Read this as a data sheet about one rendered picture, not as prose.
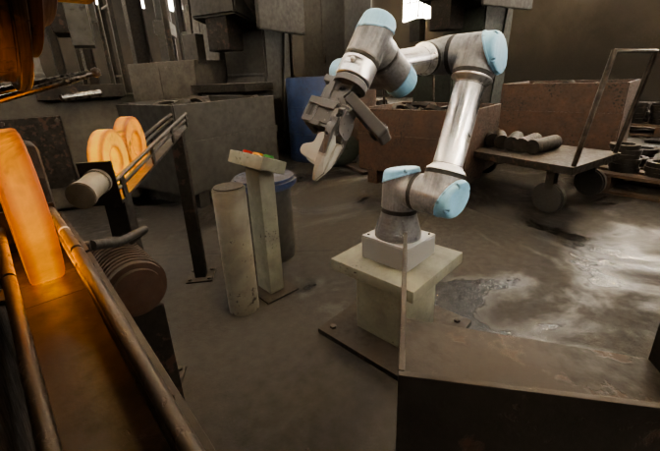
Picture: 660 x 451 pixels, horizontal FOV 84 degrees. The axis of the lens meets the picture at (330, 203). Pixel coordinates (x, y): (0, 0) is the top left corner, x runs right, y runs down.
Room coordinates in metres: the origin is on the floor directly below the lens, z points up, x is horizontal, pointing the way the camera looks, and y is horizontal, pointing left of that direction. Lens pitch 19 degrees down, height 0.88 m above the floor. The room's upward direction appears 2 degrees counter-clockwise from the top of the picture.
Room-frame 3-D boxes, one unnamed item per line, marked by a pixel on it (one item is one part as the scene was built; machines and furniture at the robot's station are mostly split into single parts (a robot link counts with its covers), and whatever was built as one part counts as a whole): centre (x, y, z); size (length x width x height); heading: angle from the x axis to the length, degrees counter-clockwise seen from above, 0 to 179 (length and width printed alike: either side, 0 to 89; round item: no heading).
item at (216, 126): (3.09, 1.07, 0.39); 1.03 x 0.83 x 0.77; 148
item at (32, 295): (0.42, 0.37, 0.66); 0.19 x 0.07 x 0.01; 43
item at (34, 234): (0.41, 0.36, 0.75); 0.18 x 0.03 x 0.18; 44
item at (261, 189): (1.41, 0.28, 0.31); 0.24 x 0.16 x 0.62; 43
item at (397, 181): (1.11, -0.23, 0.54); 0.13 x 0.12 x 0.14; 43
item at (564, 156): (2.66, -1.43, 0.48); 1.18 x 0.65 x 0.96; 33
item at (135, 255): (0.75, 0.48, 0.27); 0.22 x 0.13 x 0.53; 43
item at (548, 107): (3.78, -2.43, 0.38); 1.03 x 0.83 x 0.75; 46
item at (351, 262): (1.11, -0.22, 0.28); 0.32 x 0.32 x 0.04; 46
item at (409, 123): (3.07, -0.84, 0.33); 0.93 x 0.73 x 0.66; 50
